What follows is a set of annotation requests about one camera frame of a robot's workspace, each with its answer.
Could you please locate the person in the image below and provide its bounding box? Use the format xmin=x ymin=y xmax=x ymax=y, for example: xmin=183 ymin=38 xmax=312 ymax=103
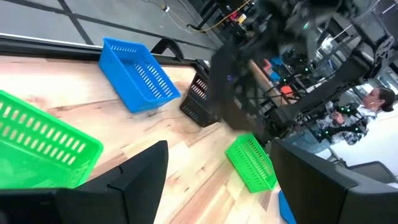
xmin=317 ymin=86 xmax=397 ymax=146

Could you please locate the black curved frame bracket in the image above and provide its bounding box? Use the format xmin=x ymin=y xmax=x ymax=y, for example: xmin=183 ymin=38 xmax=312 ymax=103
xmin=150 ymin=37 xmax=184 ymax=62

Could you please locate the blue plastic slotted basket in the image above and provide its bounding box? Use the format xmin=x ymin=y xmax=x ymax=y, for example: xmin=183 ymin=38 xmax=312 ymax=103
xmin=278 ymin=190 xmax=297 ymax=224
xmin=98 ymin=37 xmax=181 ymax=113

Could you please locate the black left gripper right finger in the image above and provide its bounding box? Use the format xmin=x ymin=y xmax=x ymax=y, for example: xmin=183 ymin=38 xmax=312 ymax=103
xmin=269 ymin=138 xmax=398 ymax=224

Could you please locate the black plastic slotted basket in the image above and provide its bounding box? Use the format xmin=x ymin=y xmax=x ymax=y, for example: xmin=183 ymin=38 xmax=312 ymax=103
xmin=179 ymin=60 xmax=222 ymax=128

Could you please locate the black table frame rail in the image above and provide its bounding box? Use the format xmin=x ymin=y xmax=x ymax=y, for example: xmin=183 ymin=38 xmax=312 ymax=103
xmin=0 ymin=33 xmax=218 ymax=68

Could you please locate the green plastic slotted basket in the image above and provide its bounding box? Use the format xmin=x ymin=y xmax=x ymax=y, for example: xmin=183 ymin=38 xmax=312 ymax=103
xmin=0 ymin=90 xmax=104 ymax=190
xmin=225 ymin=133 xmax=278 ymax=194

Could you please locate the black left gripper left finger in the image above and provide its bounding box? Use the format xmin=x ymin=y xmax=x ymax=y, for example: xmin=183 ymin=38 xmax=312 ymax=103
xmin=0 ymin=140 xmax=169 ymax=224

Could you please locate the yellow floor cable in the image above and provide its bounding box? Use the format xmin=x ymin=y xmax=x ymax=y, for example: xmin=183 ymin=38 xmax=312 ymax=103
xmin=186 ymin=0 xmax=252 ymax=34

